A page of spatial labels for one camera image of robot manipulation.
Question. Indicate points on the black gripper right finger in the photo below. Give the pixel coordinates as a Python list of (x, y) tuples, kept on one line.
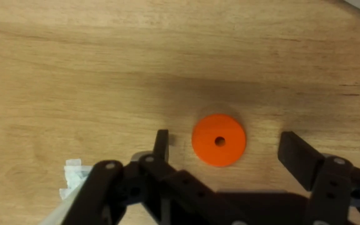
[(300, 160)]

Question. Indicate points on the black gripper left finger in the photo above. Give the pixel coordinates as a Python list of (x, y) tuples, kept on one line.
[(175, 188)]

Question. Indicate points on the orange disc with hole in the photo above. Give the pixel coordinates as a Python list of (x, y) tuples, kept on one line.
[(207, 133)]

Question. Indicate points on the clear plastic rod stand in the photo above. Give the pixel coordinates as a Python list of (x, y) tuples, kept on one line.
[(74, 177)]

